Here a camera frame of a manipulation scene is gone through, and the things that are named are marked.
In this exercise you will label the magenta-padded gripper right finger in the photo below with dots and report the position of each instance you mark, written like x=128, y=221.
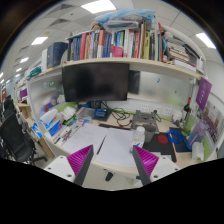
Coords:
x=163, y=166

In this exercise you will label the ceiling lights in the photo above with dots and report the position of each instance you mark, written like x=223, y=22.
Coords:
x=98, y=6

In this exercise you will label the white paper sheet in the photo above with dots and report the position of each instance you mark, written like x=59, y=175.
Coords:
x=85, y=138
x=116, y=146

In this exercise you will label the purple pennant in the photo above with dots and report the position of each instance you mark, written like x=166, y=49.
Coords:
x=203, y=93

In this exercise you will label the black computer monitor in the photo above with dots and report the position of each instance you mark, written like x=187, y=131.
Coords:
x=95, y=81

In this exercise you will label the grey metal laptop stand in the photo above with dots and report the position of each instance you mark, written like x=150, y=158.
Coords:
x=144, y=118

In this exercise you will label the beige shelf with books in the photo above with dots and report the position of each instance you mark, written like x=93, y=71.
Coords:
x=133, y=63

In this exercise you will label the blue white tissue box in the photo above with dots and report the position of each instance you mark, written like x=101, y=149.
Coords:
x=51, y=126

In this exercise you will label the purple translucent water bottle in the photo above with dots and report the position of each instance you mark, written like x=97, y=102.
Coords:
x=196, y=135

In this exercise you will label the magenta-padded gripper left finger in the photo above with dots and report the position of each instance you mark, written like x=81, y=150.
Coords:
x=59, y=166

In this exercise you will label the white crumpled tissue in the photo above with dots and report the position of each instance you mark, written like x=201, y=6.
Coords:
x=197, y=151

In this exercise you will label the black office chair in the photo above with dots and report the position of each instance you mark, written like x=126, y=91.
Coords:
x=15, y=138

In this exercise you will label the black red-edged desk mat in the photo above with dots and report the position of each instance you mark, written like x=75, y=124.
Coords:
x=163, y=150

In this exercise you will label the white ceramic jar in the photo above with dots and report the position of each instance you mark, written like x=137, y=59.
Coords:
x=177, y=116

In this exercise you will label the white wall socket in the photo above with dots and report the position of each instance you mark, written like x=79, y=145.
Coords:
x=167, y=111
x=157, y=109
x=145, y=108

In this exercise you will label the group photo poster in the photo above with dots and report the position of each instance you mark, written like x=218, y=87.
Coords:
x=213, y=121

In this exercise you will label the flat round red coaster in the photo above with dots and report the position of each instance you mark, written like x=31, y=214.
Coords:
x=163, y=139

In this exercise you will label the small blue device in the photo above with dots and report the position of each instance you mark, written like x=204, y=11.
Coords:
x=100, y=113

